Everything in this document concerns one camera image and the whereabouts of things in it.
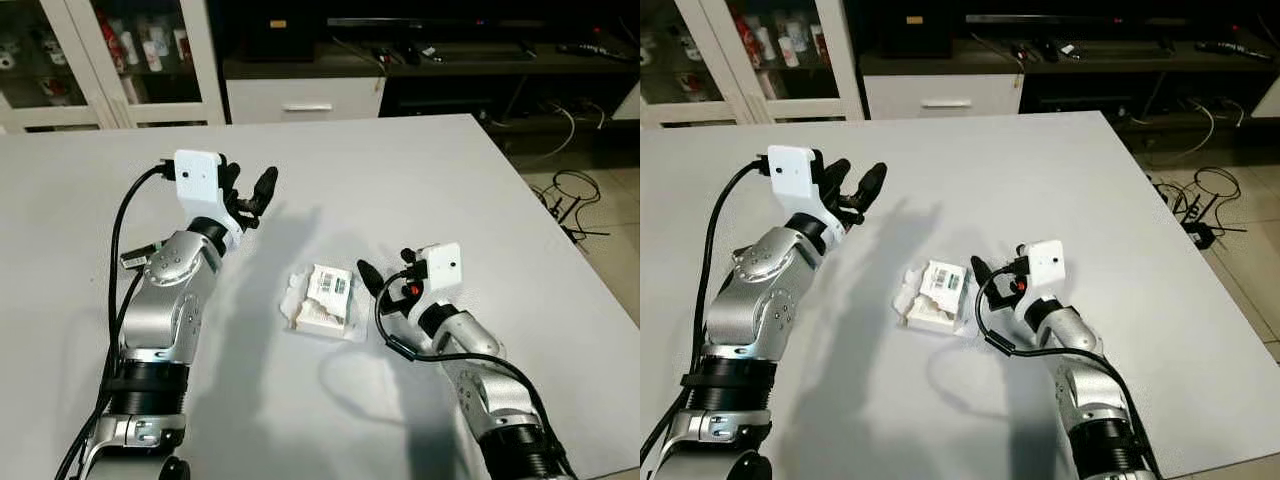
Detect white carton with barcode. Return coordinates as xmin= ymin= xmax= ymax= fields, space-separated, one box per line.
xmin=282 ymin=263 xmax=369 ymax=343
xmin=905 ymin=258 xmax=976 ymax=336

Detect white glass door cabinet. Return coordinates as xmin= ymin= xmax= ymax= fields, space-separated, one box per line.
xmin=0 ymin=0 xmax=226 ymax=133
xmin=640 ymin=0 xmax=863 ymax=126

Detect black box with orange label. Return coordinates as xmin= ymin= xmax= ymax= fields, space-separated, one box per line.
xmin=240 ymin=0 xmax=319 ymax=63
xmin=880 ymin=0 xmax=956 ymax=59

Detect black router with antennas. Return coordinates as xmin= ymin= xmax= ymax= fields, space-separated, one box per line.
xmin=545 ymin=190 xmax=611 ymax=243
xmin=1175 ymin=190 xmax=1246 ymax=251

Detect black remote control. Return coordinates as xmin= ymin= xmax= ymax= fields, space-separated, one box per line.
xmin=1195 ymin=40 xmax=1276 ymax=59
xmin=558 ymin=42 xmax=629 ymax=63

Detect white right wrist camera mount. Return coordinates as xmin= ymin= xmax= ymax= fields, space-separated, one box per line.
xmin=1022 ymin=240 xmax=1069 ymax=301
xmin=410 ymin=243 xmax=463 ymax=306

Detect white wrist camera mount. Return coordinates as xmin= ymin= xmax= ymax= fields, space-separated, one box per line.
xmin=410 ymin=243 xmax=463 ymax=306
xmin=1022 ymin=240 xmax=1069 ymax=301
xmin=765 ymin=145 xmax=841 ymax=241
xmin=172 ymin=150 xmax=241 ymax=246

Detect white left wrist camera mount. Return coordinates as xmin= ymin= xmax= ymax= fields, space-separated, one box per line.
xmin=765 ymin=145 xmax=841 ymax=241
xmin=172 ymin=150 xmax=241 ymax=246

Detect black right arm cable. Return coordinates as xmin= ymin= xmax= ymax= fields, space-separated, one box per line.
xmin=973 ymin=265 xmax=1161 ymax=479
xmin=373 ymin=265 xmax=576 ymax=476

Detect white drawer with handle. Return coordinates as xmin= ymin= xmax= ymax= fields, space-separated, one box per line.
xmin=863 ymin=73 xmax=1023 ymax=121
xmin=226 ymin=78 xmax=386 ymax=125

